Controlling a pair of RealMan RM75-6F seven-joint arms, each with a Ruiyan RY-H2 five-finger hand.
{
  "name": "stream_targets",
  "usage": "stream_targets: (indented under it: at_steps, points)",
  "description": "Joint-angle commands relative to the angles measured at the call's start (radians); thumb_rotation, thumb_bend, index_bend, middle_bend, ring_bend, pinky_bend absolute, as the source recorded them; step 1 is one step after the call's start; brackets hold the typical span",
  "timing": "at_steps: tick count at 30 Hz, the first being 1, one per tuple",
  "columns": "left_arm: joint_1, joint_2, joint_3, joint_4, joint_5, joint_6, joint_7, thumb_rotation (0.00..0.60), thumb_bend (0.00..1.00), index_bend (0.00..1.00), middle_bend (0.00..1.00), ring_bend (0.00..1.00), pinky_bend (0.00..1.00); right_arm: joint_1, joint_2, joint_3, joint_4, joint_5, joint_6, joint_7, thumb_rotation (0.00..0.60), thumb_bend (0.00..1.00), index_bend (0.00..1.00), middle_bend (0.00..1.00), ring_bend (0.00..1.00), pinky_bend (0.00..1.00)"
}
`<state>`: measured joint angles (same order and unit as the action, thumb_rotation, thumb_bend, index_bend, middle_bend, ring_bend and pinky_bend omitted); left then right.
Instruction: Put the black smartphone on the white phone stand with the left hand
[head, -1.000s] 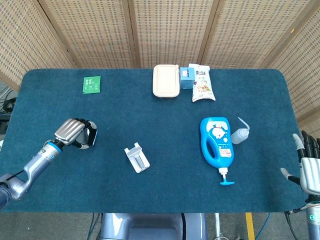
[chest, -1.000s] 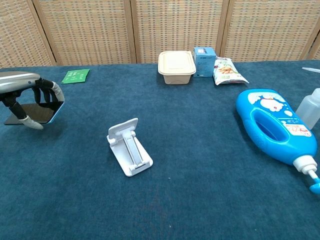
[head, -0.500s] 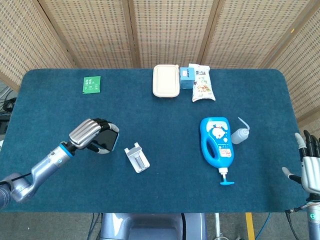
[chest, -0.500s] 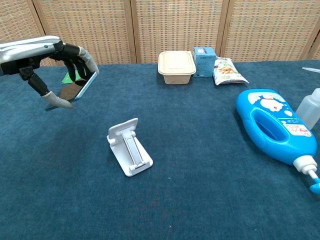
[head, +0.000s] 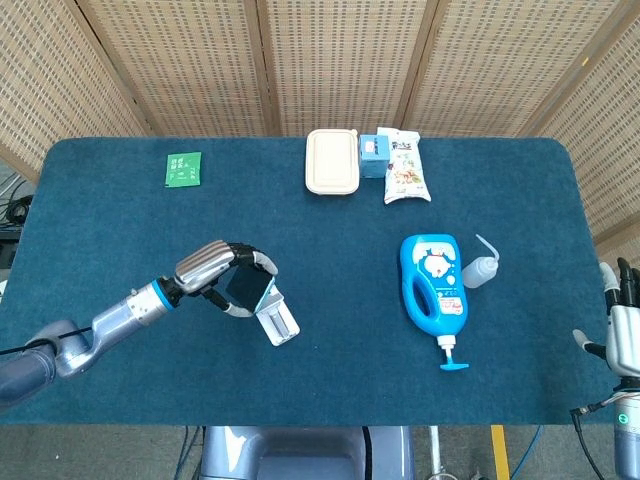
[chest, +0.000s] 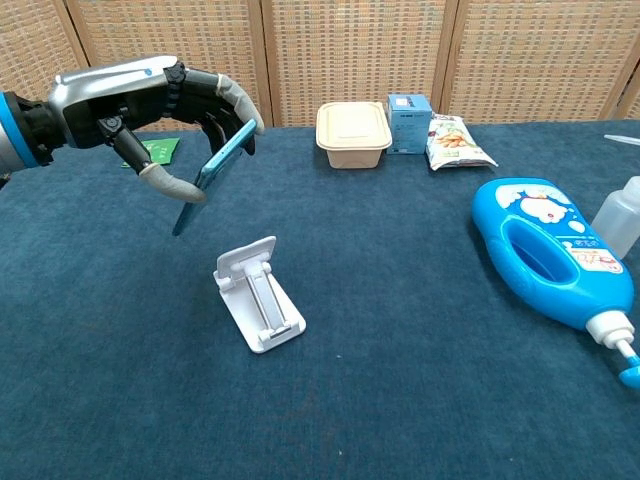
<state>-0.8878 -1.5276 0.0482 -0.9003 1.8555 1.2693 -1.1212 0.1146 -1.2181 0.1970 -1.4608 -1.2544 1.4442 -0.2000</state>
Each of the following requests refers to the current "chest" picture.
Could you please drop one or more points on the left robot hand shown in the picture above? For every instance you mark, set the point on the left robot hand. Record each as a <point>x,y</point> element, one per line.
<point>130,105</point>

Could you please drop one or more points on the black smartphone blue edge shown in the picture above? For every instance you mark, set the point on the black smartphone blue edge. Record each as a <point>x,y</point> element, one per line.
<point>220,170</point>

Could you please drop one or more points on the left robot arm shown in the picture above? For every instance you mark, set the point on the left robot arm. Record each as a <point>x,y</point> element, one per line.
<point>22,132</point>

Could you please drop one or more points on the white folding phone stand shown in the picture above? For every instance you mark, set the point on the white folding phone stand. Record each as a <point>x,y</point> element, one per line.
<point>258,300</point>

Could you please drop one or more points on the green tea packet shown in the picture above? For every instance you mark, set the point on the green tea packet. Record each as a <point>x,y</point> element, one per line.
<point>162,150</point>

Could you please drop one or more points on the beige lidded food container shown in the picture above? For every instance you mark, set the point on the beige lidded food container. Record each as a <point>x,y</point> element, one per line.
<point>353,132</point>

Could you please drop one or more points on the woven rattan folding screen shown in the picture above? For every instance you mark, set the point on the woven rattan folding screen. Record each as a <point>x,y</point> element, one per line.
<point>350,50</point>

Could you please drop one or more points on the light blue carton box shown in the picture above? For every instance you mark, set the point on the light blue carton box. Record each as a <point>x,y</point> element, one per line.
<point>407,125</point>

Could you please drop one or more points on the blue carpet table cover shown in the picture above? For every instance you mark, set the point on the blue carpet table cover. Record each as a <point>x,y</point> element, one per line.
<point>350,325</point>

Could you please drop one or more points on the white snack bag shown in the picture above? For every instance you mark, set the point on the white snack bag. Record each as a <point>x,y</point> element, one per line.
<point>454,143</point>

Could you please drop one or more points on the blue cartoon detergent bottle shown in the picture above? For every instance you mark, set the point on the blue cartoon detergent bottle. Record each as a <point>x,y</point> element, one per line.
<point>545,250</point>

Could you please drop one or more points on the clear plastic stick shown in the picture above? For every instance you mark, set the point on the clear plastic stick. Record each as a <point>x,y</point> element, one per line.
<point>622,139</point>

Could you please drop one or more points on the translucent plastic squeeze bottle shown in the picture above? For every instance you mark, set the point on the translucent plastic squeeze bottle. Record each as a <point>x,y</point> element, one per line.
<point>618,220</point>

